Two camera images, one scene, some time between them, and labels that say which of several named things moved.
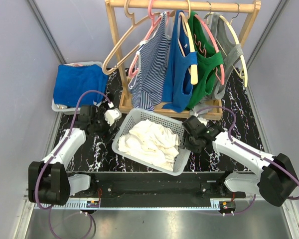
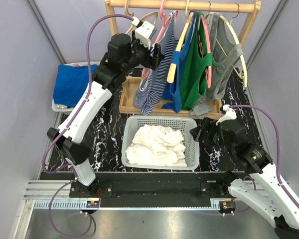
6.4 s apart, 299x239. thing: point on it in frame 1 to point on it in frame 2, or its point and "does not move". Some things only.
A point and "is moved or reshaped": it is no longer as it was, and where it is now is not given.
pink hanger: (155, 19) to (146, 70)
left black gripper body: (101, 127) to (142, 53)
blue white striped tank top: (154, 54) is moved or reshaped
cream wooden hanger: (194, 69) to (173, 67)
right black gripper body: (190, 143) to (213, 137)
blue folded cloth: (72, 81) does not move
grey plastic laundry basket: (137, 115) to (180, 123)
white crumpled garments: (151, 141) does not move
